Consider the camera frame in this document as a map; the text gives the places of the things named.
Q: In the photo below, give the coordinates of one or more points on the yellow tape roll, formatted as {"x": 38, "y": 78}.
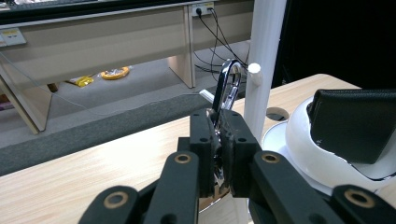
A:
{"x": 114, "y": 73}

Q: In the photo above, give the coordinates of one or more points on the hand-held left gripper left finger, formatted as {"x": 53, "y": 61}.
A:
{"x": 204, "y": 149}

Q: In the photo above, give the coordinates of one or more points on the black wallet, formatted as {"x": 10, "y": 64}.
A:
{"x": 351, "y": 124}

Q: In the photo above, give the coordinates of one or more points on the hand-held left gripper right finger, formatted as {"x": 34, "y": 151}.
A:
{"x": 238, "y": 155}

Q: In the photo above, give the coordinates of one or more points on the white power outlet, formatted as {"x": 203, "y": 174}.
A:
{"x": 203, "y": 8}

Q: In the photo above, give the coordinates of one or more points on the white key stand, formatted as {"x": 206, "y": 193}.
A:
{"x": 264, "y": 37}

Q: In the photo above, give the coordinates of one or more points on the dark curtain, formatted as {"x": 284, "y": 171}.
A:
{"x": 336, "y": 40}

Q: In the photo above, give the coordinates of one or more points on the white bowl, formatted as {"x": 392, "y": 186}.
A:
{"x": 308, "y": 149}

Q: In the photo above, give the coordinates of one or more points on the beige desk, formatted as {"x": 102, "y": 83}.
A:
{"x": 93, "y": 43}

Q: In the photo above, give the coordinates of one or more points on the yellow packet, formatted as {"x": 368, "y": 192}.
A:
{"x": 83, "y": 81}

